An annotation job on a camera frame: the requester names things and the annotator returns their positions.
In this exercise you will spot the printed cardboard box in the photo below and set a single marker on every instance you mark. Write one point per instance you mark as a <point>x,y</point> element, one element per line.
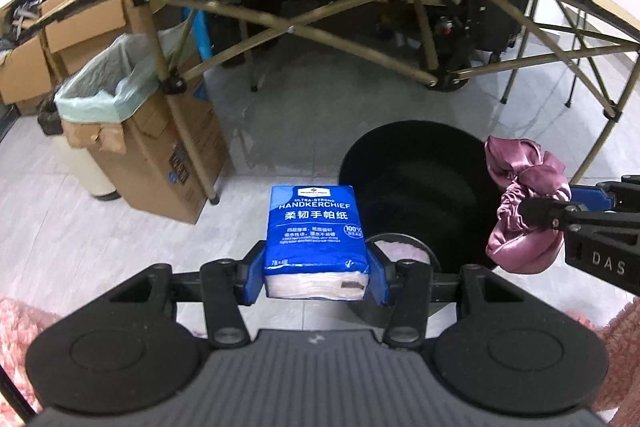
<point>165,147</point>

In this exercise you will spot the blue tissue packet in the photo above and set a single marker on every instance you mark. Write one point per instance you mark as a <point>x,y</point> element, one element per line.
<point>312,227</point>

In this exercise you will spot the pink fuzzy cloth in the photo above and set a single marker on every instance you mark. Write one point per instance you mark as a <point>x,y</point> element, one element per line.
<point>25,347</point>

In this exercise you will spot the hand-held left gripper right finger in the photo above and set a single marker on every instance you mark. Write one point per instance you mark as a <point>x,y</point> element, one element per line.
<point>379,277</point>

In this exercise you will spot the small open cardboard box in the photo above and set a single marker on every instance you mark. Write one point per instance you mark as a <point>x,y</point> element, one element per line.
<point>22,72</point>

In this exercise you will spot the dark brown bag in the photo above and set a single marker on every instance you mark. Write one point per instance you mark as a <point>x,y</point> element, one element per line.
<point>49,119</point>

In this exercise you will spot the black round trash bin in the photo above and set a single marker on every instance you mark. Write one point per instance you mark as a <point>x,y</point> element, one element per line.
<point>415,177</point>

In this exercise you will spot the pink satin scrunchie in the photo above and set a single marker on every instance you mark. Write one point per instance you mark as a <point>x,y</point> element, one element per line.
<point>520,252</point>

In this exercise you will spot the white trash can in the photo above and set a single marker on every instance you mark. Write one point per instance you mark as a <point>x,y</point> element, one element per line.
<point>85,172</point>

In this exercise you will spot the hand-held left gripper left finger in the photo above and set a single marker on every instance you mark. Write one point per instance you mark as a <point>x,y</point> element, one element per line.
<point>254,274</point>

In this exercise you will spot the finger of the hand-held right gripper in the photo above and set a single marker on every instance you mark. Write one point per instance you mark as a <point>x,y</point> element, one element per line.
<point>587,198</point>
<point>545,209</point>

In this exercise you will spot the blue box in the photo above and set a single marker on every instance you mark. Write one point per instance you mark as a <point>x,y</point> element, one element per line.
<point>197,17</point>

